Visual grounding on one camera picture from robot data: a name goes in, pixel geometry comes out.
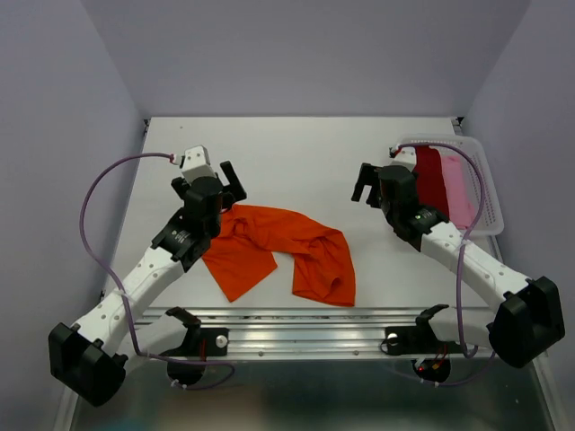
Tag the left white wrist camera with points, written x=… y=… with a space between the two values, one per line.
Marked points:
x=194 y=163

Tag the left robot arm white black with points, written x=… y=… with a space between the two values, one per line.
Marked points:
x=90 y=357

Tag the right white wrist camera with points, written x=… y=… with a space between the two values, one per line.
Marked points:
x=405 y=157

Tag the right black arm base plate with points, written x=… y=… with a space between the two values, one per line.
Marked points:
x=413 y=340

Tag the white plastic basket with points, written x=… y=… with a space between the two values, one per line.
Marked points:
x=491 y=222

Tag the orange t-shirt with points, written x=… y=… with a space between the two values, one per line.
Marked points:
x=242 y=254

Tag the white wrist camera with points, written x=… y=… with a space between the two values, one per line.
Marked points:
x=194 y=163
x=405 y=157

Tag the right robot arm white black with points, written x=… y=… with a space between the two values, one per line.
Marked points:
x=524 y=315

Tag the aluminium mounting rail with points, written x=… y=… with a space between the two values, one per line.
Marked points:
x=309 y=333

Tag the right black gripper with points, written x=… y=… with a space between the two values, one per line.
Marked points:
x=366 y=177

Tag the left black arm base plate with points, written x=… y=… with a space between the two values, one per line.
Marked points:
x=202 y=343

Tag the dark red rolled t-shirt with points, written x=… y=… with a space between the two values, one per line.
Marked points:
x=430 y=182

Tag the pink rolled t-shirt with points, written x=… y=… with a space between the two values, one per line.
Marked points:
x=461 y=211

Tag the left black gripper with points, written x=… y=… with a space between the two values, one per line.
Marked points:
x=235 y=189

